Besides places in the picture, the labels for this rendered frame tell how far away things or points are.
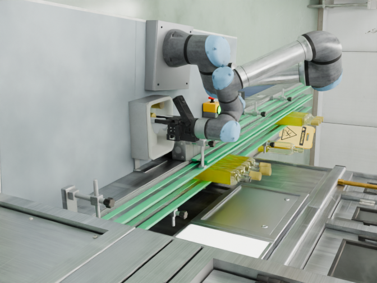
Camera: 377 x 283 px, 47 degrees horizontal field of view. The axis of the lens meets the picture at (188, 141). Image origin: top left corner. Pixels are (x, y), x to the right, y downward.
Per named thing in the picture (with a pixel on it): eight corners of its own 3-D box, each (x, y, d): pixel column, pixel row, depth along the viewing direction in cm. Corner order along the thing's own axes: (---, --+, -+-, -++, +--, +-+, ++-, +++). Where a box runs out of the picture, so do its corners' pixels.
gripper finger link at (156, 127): (143, 133, 166) (165, 135, 163) (142, 118, 164) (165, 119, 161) (146, 131, 168) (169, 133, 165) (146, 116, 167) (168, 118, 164)
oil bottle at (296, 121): (272, 124, 277) (317, 128, 263) (272, 115, 275) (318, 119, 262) (275, 122, 281) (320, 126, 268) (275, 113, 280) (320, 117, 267)
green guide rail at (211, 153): (191, 160, 183) (207, 163, 180) (191, 158, 183) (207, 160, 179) (302, 94, 330) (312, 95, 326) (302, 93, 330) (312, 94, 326)
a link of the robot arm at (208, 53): (197, 27, 170) (228, 28, 163) (205, 55, 179) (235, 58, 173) (183, 46, 164) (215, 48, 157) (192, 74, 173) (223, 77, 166)
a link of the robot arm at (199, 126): (203, 121, 153) (214, 117, 160) (192, 119, 155) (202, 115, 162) (203, 141, 155) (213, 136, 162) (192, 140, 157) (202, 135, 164)
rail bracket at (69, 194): (50, 226, 130) (109, 242, 120) (44, 173, 126) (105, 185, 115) (61, 219, 134) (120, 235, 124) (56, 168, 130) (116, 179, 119)
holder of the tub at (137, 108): (132, 170, 170) (148, 174, 167) (128, 101, 163) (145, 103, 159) (156, 158, 185) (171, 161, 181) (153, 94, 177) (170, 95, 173)
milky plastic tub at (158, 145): (132, 158, 168) (151, 161, 164) (128, 101, 162) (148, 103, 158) (156, 146, 183) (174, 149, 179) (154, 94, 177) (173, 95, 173)
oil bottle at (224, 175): (190, 178, 186) (236, 186, 176) (189, 165, 184) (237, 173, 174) (196, 174, 190) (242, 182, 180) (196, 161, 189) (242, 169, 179)
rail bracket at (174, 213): (152, 223, 164) (183, 231, 158) (151, 206, 162) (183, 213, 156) (158, 219, 167) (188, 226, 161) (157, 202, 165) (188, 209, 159)
